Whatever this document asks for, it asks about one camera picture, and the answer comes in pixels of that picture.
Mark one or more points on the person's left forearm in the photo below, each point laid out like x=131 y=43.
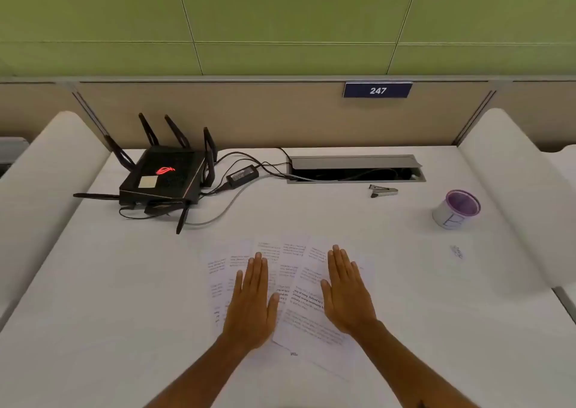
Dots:
x=211 y=376

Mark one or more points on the person's left thumb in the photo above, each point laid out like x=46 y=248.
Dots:
x=274 y=305

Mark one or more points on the white desk side divider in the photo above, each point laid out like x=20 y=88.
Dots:
x=508 y=196
x=40 y=196

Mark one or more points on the metal staple remover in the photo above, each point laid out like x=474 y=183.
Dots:
x=382 y=191

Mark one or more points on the person's right hand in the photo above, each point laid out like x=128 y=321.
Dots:
x=348 y=304

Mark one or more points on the purple and white cup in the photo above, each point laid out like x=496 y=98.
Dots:
x=452 y=216

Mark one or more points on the person's right forearm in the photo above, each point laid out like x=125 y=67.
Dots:
x=414 y=371

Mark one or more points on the black power adapter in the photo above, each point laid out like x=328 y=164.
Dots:
x=242 y=174

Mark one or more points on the black router with antennas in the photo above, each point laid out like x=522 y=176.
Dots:
x=162 y=176

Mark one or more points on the beige partition panel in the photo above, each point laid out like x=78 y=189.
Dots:
x=270 y=115

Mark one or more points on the person's right thumb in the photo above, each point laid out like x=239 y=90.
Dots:
x=326 y=293

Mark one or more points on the small white paper label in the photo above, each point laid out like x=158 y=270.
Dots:
x=457 y=252

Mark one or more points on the printed white paper sheet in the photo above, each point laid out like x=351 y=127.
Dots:
x=292 y=252
x=218 y=286
x=238 y=255
x=269 y=246
x=315 y=331

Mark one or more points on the person's left hand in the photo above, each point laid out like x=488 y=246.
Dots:
x=249 y=313

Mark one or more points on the blue number sign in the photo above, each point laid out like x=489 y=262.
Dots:
x=378 y=90

